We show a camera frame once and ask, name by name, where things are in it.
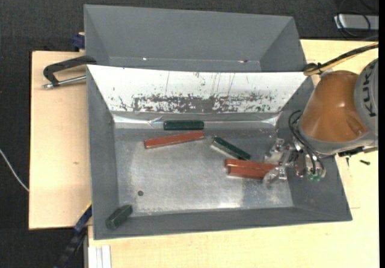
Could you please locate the red-brown flat block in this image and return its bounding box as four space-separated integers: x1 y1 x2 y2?
224 158 280 171
226 166 271 181
144 131 205 150

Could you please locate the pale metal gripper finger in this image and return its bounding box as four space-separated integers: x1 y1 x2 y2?
263 138 286 162
262 167 288 190

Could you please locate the grey metal bin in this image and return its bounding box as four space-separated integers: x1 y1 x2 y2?
83 4 353 240

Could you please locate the dark green flat block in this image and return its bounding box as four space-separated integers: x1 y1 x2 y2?
163 120 205 131
211 136 251 161
105 204 134 231

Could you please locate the pale wood board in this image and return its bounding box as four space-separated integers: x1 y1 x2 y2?
28 49 93 230

